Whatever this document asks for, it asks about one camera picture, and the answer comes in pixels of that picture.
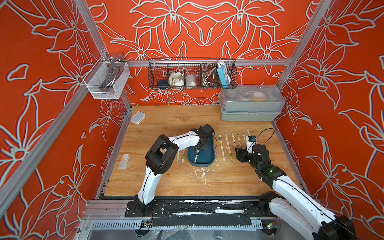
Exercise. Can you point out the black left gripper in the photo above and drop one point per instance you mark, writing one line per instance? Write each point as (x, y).
(205, 146)

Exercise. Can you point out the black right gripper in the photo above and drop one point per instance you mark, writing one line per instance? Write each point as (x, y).
(242, 153)

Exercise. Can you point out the teal plastic storage box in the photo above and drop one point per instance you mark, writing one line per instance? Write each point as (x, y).
(205, 158)

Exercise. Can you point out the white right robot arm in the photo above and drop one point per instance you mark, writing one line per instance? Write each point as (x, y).
(290, 203)

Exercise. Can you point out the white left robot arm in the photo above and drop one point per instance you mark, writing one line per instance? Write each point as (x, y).
(159, 160)

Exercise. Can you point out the light blue box in basket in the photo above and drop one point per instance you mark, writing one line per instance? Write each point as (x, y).
(223, 74)

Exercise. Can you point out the grey lidded plastic container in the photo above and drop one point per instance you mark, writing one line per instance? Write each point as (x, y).
(251, 103)

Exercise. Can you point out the white crumpled bag in basket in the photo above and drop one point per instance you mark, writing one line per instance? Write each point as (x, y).
(176, 79)

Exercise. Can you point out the small clear plastic case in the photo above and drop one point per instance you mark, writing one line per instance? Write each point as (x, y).
(124, 162)

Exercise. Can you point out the metal tongs in bin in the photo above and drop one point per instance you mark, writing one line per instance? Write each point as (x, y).
(114, 72)

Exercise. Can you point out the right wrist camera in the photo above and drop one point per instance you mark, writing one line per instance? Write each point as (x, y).
(251, 140)

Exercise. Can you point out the white network switch box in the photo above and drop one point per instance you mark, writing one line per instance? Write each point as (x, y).
(138, 118)

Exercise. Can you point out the black wire wall basket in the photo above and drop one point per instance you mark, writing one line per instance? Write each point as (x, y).
(199, 73)

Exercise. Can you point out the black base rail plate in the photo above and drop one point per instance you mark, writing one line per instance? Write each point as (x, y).
(205, 211)

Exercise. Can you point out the clear plastic wall bin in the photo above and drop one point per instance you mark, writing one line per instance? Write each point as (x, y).
(98, 74)

